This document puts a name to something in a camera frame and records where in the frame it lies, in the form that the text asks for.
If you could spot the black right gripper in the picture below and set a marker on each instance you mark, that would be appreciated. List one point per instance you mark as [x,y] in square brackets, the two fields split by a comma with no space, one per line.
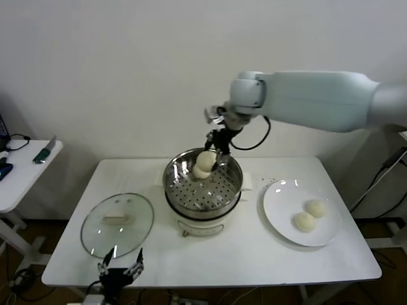
[224,138]

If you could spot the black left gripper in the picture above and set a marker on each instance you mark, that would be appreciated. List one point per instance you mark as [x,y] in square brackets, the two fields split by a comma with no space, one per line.
[114,281]

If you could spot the white steamed baozi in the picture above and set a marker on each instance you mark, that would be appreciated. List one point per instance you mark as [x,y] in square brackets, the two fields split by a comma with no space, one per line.
[316,208]
[304,221]
[205,159]
[200,174]

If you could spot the round glass pot lid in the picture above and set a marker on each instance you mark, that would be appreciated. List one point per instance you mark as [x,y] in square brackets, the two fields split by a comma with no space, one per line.
[127,232]

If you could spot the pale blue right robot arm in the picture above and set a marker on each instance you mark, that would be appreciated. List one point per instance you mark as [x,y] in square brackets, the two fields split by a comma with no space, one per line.
[318,98]

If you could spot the stainless steel steamer basket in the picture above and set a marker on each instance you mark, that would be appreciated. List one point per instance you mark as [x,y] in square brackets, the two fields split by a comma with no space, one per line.
[203,193]

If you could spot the cream electric cooking pot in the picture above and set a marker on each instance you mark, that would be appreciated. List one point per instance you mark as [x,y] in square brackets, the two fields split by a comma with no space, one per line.
[203,228]

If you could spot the white round plate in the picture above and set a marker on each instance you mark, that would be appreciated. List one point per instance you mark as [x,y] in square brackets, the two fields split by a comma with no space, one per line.
[286,206]

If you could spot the grey floor power adapter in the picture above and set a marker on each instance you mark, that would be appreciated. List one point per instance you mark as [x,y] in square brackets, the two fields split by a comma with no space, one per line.
[20,279]

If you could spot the white side table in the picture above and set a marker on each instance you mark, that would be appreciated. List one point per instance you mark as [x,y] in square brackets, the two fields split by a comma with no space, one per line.
[22,178]

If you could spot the blue plastic object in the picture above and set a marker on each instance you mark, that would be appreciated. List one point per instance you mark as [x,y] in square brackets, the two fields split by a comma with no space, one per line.
[4,171]

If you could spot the white table leg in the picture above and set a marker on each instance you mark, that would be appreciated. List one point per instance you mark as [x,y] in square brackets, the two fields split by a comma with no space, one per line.
[304,297]

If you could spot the blue computer screen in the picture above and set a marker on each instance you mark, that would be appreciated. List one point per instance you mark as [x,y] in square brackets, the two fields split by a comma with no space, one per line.
[2,127]

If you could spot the white shelf board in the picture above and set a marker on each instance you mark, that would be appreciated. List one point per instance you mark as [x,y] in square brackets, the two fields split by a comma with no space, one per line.
[404,135]

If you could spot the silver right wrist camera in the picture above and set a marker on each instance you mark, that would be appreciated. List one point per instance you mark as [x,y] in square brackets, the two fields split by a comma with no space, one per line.
[213,115]

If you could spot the white stand base frame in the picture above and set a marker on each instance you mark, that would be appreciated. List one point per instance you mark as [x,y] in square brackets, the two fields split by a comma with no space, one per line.
[397,235]

